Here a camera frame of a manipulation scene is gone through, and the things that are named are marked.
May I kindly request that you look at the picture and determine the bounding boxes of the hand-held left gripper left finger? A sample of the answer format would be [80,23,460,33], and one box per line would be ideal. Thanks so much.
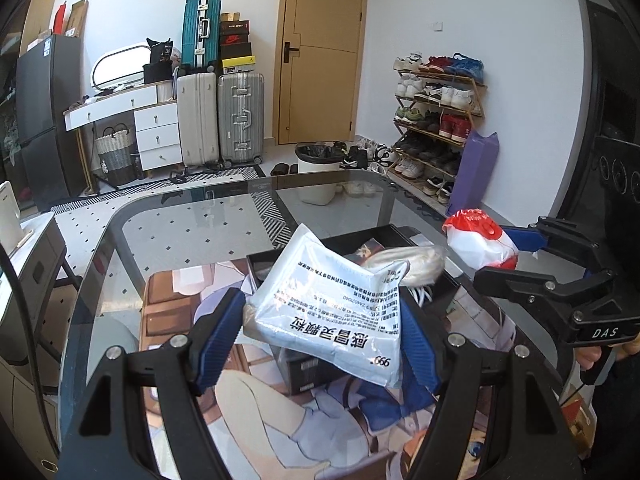
[55,287,247,480]

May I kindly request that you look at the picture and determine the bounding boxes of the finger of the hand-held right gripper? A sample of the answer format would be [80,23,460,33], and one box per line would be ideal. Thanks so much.
[501,215,601,262]
[473,265,615,322]

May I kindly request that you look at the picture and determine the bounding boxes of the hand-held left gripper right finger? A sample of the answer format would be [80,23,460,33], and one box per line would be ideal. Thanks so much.
[399,302,583,480]

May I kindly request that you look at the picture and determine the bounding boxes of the red and white plastic packet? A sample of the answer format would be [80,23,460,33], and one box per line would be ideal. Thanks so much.
[442,208,521,272]

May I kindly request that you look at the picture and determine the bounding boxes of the bagged thick white rope coil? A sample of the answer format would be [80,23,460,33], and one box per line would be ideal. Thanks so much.
[360,245,447,286]

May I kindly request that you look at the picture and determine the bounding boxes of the white printed packet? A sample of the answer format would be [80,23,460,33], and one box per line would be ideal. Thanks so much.
[243,223,413,388]

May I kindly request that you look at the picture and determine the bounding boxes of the black cardboard box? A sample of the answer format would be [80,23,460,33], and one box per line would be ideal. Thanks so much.
[246,225,451,396]

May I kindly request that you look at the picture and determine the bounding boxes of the person's right hand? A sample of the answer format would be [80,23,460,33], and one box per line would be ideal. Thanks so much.
[574,337,640,373]

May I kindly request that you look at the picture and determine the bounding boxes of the printed desk mat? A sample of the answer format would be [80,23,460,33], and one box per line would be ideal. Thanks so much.
[139,255,566,480]

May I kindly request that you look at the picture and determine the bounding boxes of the purple bag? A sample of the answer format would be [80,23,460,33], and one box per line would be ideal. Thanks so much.
[446,131,500,216]

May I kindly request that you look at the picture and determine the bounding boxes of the shoe rack with shoes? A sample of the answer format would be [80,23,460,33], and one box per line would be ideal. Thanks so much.
[392,52,487,206]

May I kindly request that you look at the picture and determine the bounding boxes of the shoes on floor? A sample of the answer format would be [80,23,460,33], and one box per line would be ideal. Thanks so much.
[340,137,396,196]

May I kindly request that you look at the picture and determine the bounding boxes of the white trash bin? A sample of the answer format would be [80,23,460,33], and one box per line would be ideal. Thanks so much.
[295,143,341,206]

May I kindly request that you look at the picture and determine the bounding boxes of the woven basket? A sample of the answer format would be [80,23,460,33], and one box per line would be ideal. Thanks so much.
[95,127,137,187]

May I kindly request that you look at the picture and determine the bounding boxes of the white dresser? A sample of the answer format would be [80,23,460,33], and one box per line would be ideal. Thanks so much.
[64,84,183,181]

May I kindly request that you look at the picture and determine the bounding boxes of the white suitcase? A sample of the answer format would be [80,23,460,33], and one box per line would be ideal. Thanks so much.
[176,72,221,168]

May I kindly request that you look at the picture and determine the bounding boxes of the silver suitcase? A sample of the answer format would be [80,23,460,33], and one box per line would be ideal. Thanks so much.
[216,71,266,165]

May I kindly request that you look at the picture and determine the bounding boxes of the white electric kettle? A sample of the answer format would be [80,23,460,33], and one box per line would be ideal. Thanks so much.
[0,181,28,253]

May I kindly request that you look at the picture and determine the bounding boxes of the wooden door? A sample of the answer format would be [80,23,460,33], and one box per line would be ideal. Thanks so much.
[274,0,368,146]

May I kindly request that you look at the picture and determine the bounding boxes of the black fridge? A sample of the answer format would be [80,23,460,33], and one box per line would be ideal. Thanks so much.
[15,34,86,211]

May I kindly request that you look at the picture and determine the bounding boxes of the black bag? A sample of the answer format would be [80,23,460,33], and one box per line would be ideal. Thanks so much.
[142,37,176,83]

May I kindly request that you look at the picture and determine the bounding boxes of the oval mirror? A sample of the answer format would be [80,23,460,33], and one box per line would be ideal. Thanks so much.
[90,45,151,90]

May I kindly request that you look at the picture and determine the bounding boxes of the stack of shoe boxes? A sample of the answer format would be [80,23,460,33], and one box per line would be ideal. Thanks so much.
[220,11,255,75]

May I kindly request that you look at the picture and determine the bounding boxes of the teal suitcase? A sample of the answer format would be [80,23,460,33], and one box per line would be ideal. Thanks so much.
[181,0,222,73]

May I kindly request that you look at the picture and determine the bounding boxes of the cardboard boxes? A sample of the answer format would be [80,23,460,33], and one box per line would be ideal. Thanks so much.
[20,0,88,56]

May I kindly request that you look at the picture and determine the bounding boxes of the white cable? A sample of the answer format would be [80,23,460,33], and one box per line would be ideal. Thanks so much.
[412,282,442,307]

